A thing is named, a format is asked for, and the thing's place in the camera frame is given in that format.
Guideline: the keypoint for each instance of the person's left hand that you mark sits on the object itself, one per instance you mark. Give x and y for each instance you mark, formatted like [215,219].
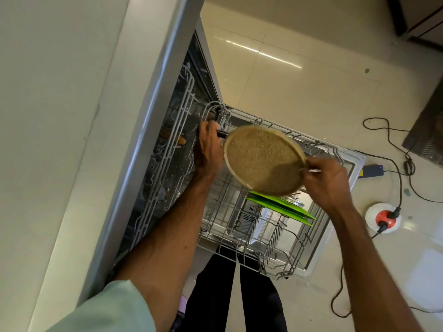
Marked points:
[206,152]

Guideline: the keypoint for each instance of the person's right hand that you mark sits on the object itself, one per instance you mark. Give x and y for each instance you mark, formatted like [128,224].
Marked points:
[328,184]

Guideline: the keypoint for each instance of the person's left fingers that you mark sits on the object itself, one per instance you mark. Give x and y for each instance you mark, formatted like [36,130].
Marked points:
[208,129]

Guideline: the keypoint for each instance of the person's right fingers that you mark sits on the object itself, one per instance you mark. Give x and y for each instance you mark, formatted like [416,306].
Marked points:
[320,165]

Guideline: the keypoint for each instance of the beige speckled round plate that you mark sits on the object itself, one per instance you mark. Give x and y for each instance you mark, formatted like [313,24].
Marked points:
[264,160]

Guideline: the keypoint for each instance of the person's left forearm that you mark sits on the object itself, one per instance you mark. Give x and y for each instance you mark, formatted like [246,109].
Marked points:
[166,235]

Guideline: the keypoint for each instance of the person's right forearm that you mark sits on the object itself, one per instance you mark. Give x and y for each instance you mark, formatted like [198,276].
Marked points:
[373,273]

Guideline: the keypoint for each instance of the steel dishwasher door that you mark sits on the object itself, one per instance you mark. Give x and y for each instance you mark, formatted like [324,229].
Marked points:
[349,165]

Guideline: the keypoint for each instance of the wooden utensil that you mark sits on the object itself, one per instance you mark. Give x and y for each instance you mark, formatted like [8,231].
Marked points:
[174,138]

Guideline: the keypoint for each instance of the clear glass bowl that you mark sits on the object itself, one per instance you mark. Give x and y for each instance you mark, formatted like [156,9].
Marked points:
[296,200]

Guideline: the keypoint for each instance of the black power adapter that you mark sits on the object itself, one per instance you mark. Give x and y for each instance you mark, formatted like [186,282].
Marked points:
[371,171]

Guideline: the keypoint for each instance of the green plate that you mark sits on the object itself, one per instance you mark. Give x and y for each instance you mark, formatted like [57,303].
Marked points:
[294,217]
[277,205]

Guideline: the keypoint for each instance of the stainless steel dishwasher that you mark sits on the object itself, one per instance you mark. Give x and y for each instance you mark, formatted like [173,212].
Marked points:
[138,134]

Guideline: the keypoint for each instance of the round white red extension socket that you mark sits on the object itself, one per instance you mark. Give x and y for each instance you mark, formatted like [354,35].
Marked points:
[375,212]

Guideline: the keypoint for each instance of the black power plug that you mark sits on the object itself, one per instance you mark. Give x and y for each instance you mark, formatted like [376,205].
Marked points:
[382,227]
[394,213]

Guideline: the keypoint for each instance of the black mesh appliance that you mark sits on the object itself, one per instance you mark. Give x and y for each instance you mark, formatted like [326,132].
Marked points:
[427,134]

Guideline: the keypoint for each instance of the black trousers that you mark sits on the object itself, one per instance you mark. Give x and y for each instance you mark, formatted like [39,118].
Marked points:
[214,297]

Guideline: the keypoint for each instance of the pink slipper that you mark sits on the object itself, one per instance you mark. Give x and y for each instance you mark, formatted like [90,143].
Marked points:
[182,304]

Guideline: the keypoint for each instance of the light green shirt sleeve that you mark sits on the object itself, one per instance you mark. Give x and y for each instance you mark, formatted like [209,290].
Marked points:
[107,311]

